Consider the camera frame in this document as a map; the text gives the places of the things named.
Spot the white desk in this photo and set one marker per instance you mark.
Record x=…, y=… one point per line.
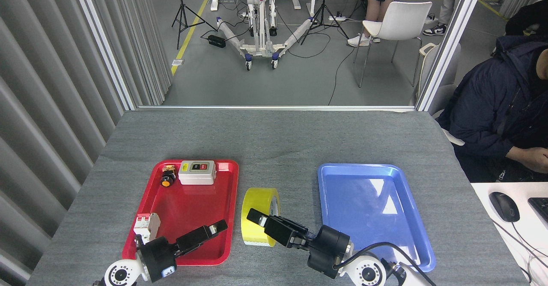
x=535, y=239

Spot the silver frame post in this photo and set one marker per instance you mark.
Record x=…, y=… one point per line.
x=449, y=42

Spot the white push-button switch box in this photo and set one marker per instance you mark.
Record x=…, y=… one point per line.
x=197, y=177

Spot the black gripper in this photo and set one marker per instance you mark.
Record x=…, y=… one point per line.
x=329, y=249
x=158, y=258

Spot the yellow push button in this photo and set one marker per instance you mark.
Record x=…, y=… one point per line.
x=166, y=182

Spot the white floor plate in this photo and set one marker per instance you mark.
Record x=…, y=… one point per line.
x=178, y=62

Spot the black power adapter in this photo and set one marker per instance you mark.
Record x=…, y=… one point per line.
x=216, y=41

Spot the red plastic tray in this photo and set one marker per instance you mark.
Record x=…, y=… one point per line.
x=188, y=204

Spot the white plastic chair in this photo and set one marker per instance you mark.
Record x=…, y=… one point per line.
x=406, y=18

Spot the silver frame rail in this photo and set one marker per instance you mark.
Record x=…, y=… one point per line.
x=278, y=108

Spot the blue plastic tray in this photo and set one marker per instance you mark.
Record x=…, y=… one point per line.
x=364, y=200

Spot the grey white armchair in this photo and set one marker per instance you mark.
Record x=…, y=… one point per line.
x=443, y=97

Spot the black computer mouse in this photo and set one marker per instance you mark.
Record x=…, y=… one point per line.
x=504, y=207

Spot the person's hand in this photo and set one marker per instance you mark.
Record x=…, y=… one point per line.
x=535, y=158

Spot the black keyboard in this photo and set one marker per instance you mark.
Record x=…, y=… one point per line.
x=541, y=209

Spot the white stand on wheels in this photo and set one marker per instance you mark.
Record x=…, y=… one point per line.
x=259, y=29

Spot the white power strip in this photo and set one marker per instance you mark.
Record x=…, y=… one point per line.
x=337, y=18

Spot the yellow tape roll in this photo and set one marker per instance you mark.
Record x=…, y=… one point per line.
x=252, y=200

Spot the white circuit breaker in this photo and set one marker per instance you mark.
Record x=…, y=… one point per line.
x=145, y=226

